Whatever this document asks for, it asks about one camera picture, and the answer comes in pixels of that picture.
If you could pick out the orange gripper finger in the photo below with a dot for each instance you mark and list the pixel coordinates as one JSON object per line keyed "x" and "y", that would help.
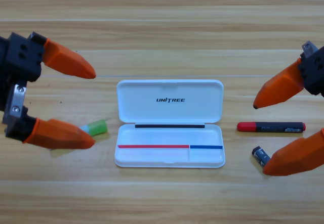
{"x": 58, "y": 134}
{"x": 296, "y": 158}

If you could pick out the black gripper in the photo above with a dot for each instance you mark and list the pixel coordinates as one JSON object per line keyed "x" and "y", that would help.
{"x": 22, "y": 57}
{"x": 314, "y": 72}

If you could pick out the black marker with red cap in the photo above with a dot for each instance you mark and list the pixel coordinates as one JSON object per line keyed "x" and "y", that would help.
{"x": 273, "y": 127}

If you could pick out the green capped highlighter pen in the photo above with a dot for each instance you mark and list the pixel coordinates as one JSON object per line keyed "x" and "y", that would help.
{"x": 97, "y": 127}

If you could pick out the white Unitree pencil case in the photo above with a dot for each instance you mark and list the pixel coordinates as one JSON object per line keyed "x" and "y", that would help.
{"x": 152, "y": 112}

